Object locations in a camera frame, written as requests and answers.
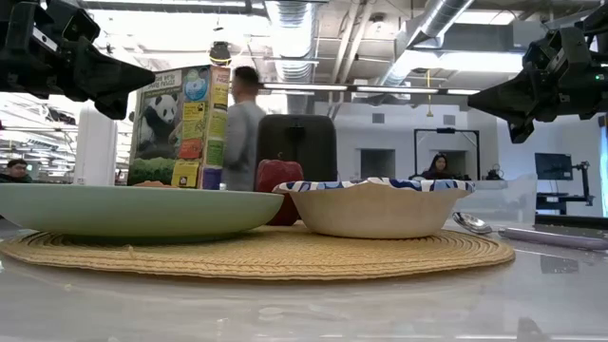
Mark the silver ventilation duct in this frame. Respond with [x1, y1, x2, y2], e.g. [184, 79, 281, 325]
[263, 0, 317, 115]

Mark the seated person with glasses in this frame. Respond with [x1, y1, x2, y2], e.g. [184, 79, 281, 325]
[0, 159, 33, 184]

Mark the silver spoon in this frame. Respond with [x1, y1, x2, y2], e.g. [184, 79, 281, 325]
[450, 211, 608, 252]

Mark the round woven straw placemat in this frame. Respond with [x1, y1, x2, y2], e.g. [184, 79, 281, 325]
[0, 218, 517, 280]

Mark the red apple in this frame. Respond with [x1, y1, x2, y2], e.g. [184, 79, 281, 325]
[255, 152, 305, 227]

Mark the standing person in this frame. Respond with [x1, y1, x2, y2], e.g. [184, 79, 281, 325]
[220, 66, 267, 192]

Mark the pale green plate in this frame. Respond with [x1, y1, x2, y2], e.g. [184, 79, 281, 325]
[0, 182, 285, 238]

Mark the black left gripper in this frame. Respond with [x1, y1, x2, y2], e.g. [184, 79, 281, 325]
[0, 0, 157, 121]

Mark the toasted bagel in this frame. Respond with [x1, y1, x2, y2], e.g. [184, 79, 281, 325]
[132, 180, 180, 189]

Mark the clear plastic container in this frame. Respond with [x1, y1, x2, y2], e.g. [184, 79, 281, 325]
[455, 173, 538, 222]

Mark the wall-side black monitor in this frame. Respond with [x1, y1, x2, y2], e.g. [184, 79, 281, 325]
[534, 152, 574, 181]

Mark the black table frame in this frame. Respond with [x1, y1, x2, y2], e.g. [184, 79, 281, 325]
[535, 214, 608, 232]

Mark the blue patterned paper bowl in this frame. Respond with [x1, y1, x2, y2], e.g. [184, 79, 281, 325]
[273, 176, 476, 239]

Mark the white round pillar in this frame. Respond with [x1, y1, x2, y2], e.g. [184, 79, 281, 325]
[73, 102, 119, 186]

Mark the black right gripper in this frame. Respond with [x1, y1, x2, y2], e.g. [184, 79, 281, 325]
[467, 28, 608, 144]

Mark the black rectangular frame rig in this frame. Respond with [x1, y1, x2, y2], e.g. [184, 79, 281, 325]
[413, 126, 481, 181]

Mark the seated person at desk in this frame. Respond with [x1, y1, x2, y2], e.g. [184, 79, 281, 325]
[420, 152, 471, 181]

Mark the panda cereal box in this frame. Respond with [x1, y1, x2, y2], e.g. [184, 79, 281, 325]
[126, 65, 233, 191]

